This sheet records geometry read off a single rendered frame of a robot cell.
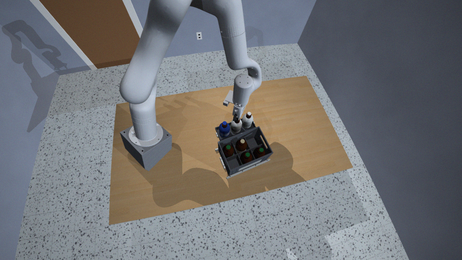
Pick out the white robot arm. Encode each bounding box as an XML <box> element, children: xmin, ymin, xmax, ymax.
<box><xmin>119</xmin><ymin>0</ymin><xmax>262</xmax><ymax>147</ymax></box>

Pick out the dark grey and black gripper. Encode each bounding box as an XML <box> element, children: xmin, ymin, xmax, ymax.
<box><xmin>232</xmin><ymin>104</ymin><xmax>245</xmax><ymax>122</ymax></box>

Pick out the blue bottle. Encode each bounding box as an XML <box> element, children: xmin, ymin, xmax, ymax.
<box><xmin>219</xmin><ymin>121</ymin><xmax>230</xmax><ymax>137</ymax></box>

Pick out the white bottle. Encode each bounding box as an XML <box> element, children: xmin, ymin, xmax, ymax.
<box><xmin>231</xmin><ymin>119</ymin><xmax>242</xmax><ymax>133</ymax></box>
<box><xmin>242</xmin><ymin>112</ymin><xmax>253</xmax><ymax>128</ymax></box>

